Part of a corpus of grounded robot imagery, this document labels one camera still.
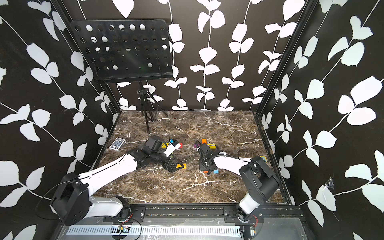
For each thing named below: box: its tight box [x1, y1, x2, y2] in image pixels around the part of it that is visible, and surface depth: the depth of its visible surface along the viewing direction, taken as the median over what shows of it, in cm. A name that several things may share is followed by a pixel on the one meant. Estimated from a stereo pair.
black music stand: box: [70, 19, 173, 134], surface depth 68 cm
